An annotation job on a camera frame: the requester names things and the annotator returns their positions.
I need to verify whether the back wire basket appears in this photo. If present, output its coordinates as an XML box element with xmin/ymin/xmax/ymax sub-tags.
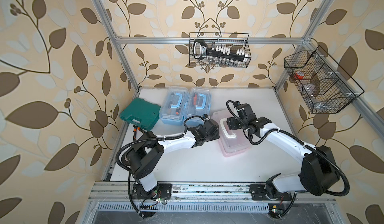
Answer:
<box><xmin>189</xmin><ymin>32</ymin><xmax>252</xmax><ymax>68</ymax></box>

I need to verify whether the blue toolbox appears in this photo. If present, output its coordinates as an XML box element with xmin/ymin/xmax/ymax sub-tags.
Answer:
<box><xmin>159</xmin><ymin>86</ymin><xmax>189</xmax><ymax>126</ymax></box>
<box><xmin>184</xmin><ymin>87</ymin><xmax>212</xmax><ymax>127</ymax></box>

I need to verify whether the red tape roll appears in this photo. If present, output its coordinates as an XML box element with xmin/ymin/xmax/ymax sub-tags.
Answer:
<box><xmin>294</xmin><ymin>71</ymin><xmax>306</xmax><ymax>80</ymax></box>

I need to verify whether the right wire basket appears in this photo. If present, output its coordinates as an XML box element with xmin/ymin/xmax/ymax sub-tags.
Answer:
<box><xmin>284</xmin><ymin>46</ymin><xmax>365</xmax><ymax>114</ymax></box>

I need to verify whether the black socket set holder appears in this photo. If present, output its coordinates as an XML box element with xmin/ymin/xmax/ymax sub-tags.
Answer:
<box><xmin>190</xmin><ymin>39</ymin><xmax>251</xmax><ymax>63</ymax></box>

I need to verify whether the green tool case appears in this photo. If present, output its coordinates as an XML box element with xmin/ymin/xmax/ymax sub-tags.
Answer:
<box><xmin>120</xmin><ymin>98</ymin><xmax>161</xmax><ymax>131</ymax></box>

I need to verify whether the pink toolbox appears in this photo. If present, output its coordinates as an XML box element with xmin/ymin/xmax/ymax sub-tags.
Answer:
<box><xmin>212</xmin><ymin>110</ymin><xmax>251</xmax><ymax>157</ymax></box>

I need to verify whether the orange screwdriver far box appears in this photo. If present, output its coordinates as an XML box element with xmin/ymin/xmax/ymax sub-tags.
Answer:
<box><xmin>193</xmin><ymin>93</ymin><xmax>199</xmax><ymax>106</ymax></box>

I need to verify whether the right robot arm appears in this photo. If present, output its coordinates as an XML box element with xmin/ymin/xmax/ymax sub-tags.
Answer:
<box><xmin>226</xmin><ymin>100</ymin><xmax>351</xmax><ymax>220</ymax></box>

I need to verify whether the wire basket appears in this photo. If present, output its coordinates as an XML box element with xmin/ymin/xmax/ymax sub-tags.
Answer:
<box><xmin>284</xmin><ymin>46</ymin><xmax>365</xmax><ymax>114</ymax></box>
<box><xmin>189</xmin><ymin>32</ymin><xmax>252</xmax><ymax>68</ymax></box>

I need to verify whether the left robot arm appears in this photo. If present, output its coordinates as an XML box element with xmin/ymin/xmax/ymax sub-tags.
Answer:
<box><xmin>115</xmin><ymin>114</ymin><xmax>220</xmax><ymax>219</ymax></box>

